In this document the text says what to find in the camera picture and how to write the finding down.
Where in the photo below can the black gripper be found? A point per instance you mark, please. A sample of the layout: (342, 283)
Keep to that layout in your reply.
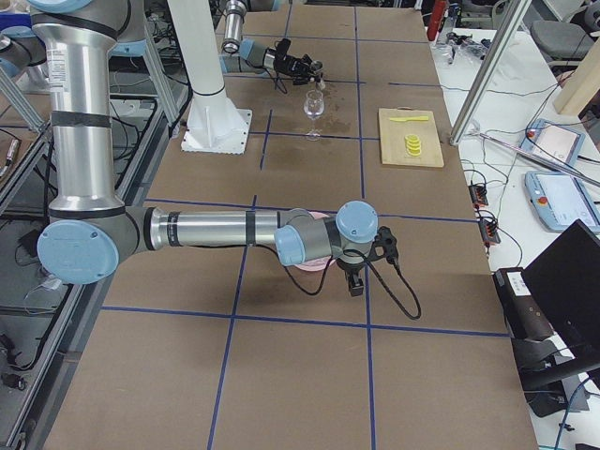
(349, 268)
(293, 64)

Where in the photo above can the steel jigger cup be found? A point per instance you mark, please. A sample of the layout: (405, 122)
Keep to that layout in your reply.
(317, 71)

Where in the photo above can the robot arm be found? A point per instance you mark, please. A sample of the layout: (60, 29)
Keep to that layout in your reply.
(241, 55)
(91, 230)

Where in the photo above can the clear wine glass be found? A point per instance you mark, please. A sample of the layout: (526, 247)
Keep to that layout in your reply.
(314, 109)

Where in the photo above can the pink bowl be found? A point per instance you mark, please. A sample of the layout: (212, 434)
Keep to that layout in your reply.
(316, 265)

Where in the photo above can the bamboo cutting board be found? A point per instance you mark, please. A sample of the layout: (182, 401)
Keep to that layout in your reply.
(392, 139)

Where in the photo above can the yellow plastic knife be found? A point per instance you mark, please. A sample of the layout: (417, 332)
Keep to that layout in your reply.
(405, 119)

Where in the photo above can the red cylinder bottle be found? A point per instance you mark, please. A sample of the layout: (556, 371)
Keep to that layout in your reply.
(435, 19)

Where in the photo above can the metal rod green clamp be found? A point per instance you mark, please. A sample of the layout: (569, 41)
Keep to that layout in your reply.
(548, 162)

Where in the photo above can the black laptop monitor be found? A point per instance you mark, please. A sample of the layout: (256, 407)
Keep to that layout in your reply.
(564, 282)

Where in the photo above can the teach pendant near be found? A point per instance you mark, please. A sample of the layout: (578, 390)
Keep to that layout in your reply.
(559, 200)

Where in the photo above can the teach pendant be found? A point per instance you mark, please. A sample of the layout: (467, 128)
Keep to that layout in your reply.
(559, 200)
(552, 140)

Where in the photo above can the teach pendant far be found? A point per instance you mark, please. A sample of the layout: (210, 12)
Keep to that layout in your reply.
(552, 140)

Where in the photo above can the grey office chair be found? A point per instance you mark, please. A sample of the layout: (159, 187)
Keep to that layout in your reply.
(566, 42)

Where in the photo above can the blue storage bin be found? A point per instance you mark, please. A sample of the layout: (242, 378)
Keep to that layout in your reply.
(14, 13)

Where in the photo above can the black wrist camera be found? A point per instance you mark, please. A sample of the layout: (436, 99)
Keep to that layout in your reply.
(282, 48)
(385, 246)

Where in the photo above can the aluminium frame post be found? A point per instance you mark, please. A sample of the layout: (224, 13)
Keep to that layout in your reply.
(503, 37)

